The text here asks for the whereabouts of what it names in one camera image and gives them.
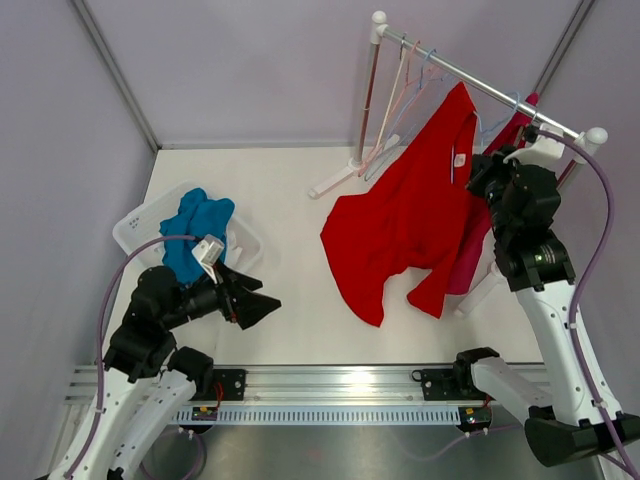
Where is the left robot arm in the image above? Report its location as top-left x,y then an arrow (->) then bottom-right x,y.
48,262 -> 282,479

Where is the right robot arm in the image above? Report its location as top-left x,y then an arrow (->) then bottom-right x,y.
452,146 -> 639,467

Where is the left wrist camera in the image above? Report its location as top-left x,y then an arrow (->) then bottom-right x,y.
191,234 -> 225,283

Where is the blue t shirt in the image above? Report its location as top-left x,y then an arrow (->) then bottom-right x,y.
160,188 -> 235,285

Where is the white t shirt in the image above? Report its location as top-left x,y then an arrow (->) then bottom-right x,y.
149,227 -> 246,276

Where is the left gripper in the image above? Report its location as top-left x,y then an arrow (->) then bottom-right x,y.
163,258 -> 281,329

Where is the magenta t shirt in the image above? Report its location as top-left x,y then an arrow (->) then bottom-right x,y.
446,113 -> 530,295

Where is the pink wire hanger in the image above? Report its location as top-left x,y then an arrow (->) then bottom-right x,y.
358,41 -> 424,177

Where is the white clothes rack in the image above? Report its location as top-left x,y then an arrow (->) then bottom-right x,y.
307,10 -> 609,319

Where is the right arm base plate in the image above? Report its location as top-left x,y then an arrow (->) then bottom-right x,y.
411,367 -> 488,401

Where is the white slotted cable duct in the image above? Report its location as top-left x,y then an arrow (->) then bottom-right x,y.
169,406 -> 461,426

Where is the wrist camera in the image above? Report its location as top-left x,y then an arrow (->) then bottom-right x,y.
503,123 -> 564,168
191,234 -> 225,283

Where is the light blue wire hanger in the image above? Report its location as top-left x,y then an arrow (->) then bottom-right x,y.
362,48 -> 446,182

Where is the white plastic basket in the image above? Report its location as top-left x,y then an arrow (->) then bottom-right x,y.
112,180 -> 264,274

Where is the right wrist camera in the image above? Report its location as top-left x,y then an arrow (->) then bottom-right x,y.
503,123 -> 564,168

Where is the red t shirt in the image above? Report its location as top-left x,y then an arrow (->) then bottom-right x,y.
320,83 -> 477,327

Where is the cream wire hanger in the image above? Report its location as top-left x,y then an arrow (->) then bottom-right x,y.
373,32 -> 407,151

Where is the aluminium rail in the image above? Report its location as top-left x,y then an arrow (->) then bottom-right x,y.
64,363 -> 609,407

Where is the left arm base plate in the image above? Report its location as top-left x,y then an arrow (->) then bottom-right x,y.
192,368 -> 247,402

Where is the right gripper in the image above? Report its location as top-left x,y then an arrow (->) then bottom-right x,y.
466,145 -> 539,242

